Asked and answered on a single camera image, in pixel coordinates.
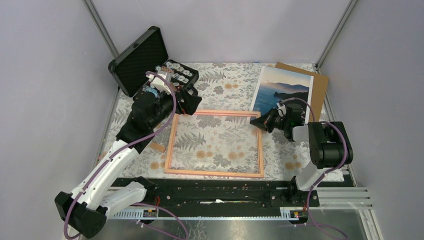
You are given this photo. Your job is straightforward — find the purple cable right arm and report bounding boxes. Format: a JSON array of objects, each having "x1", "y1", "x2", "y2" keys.
[{"x1": 281, "y1": 97, "x2": 349, "y2": 240}]

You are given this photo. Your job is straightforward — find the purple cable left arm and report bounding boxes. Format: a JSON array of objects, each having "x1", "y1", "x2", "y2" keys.
[{"x1": 63, "y1": 70, "x2": 178, "y2": 240}]

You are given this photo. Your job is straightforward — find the brown cardboard backing board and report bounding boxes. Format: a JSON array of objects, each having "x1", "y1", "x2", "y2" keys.
[{"x1": 275, "y1": 62, "x2": 329, "y2": 121}]

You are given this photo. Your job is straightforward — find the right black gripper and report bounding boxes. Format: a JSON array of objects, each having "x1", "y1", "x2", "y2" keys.
[{"x1": 249, "y1": 107, "x2": 289, "y2": 134}]

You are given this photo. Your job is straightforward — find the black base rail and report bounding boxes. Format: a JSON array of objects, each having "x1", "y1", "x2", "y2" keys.
[{"x1": 112, "y1": 177, "x2": 321, "y2": 219}]

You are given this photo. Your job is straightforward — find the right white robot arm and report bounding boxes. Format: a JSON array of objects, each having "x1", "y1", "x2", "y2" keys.
[{"x1": 250, "y1": 101, "x2": 353, "y2": 207}]

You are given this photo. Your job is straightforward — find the small wooden block lower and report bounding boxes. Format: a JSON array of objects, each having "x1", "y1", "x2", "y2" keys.
[{"x1": 148, "y1": 142, "x2": 166, "y2": 153}]

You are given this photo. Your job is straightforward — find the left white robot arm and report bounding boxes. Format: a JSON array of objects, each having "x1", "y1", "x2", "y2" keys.
[{"x1": 54, "y1": 90, "x2": 202, "y2": 240}]

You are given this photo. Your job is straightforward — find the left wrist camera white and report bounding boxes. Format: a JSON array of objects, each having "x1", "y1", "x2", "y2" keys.
[{"x1": 146, "y1": 71, "x2": 172, "y2": 95}]

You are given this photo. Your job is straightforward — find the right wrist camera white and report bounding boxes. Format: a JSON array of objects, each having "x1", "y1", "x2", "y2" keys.
[{"x1": 276, "y1": 100, "x2": 287, "y2": 117}]

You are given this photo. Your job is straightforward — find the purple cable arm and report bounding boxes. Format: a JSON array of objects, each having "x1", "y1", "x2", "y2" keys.
[
  {"x1": 63, "y1": 70, "x2": 178, "y2": 240},
  {"x1": 281, "y1": 97, "x2": 349, "y2": 240}
]

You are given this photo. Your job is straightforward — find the wooden picture frame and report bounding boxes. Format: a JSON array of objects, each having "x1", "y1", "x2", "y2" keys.
[{"x1": 164, "y1": 109, "x2": 265, "y2": 178}]

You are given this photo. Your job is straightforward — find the orange chip stack rear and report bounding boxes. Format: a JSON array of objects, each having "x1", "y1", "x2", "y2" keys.
[{"x1": 161, "y1": 66, "x2": 175, "y2": 75}]

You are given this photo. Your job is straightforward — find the black poker chip case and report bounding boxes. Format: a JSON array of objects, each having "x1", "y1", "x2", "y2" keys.
[{"x1": 108, "y1": 26, "x2": 200, "y2": 97}]

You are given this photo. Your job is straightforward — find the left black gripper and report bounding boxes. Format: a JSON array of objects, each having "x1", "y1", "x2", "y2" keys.
[{"x1": 149, "y1": 85, "x2": 202, "y2": 129}]

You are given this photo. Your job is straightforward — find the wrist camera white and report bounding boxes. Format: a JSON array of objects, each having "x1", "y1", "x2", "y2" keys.
[
  {"x1": 276, "y1": 100, "x2": 287, "y2": 117},
  {"x1": 146, "y1": 71, "x2": 172, "y2": 95}
]

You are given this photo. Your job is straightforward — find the seascape photo print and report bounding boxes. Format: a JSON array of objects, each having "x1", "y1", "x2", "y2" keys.
[{"x1": 249, "y1": 66, "x2": 314, "y2": 122}]

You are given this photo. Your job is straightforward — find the floral patterned table mat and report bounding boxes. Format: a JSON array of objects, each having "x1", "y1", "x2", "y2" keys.
[{"x1": 99, "y1": 63, "x2": 310, "y2": 181}]

